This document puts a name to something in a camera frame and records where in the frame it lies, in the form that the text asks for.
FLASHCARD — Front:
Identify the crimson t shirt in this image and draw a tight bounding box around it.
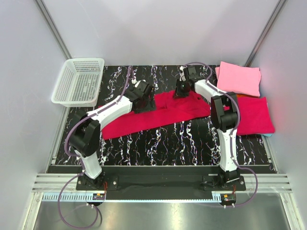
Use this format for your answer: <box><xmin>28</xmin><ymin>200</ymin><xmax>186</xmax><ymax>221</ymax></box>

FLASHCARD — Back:
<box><xmin>102</xmin><ymin>91</ymin><xmax>211</xmax><ymax>140</ymax></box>
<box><xmin>236</xmin><ymin>97</ymin><xmax>275</xmax><ymax>136</ymax></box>

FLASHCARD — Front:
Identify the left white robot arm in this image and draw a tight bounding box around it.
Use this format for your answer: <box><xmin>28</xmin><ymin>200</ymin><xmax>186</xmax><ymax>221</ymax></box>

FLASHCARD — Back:
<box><xmin>65</xmin><ymin>80</ymin><xmax>156</xmax><ymax>190</ymax></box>

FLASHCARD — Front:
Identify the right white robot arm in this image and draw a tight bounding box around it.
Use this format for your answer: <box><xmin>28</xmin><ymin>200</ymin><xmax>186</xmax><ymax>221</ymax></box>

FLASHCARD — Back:
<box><xmin>174</xmin><ymin>65</ymin><xmax>240</xmax><ymax>190</ymax></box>

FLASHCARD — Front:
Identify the folded pink t shirt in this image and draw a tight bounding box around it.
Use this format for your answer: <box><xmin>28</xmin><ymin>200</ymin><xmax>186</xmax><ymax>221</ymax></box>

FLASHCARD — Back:
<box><xmin>215</xmin><ymin>61</ymin><xmax>261</xmax><ymax>97</ymax></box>

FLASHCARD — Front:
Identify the black marble pattern mat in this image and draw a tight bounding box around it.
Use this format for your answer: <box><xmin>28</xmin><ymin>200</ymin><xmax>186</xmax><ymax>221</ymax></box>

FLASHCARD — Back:
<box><xmin>47</xmin><ymin>65</ymin><xmax>275</xmax><ymax>173</ymax></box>

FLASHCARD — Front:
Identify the white plastic basket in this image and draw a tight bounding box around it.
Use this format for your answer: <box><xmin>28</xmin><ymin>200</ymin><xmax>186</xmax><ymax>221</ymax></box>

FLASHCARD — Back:
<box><xmin>51</xmin><ymin>57</ymin><xmax>105</xmax><ymax>107</ymax></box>

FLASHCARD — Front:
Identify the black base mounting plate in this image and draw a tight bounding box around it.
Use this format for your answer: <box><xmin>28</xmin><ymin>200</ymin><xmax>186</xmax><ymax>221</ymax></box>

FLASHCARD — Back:
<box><xmin>76</xmin><ymin>166</ymin><xmax>246</xmax><ymax>202</ymax></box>

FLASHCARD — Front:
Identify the aluminium frame rail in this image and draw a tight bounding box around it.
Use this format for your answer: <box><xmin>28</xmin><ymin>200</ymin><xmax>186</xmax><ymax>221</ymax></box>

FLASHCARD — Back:
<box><xmin>32</xmin><ymin>173</ymin><xmax>292</xmax><ymax>193</ymax></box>

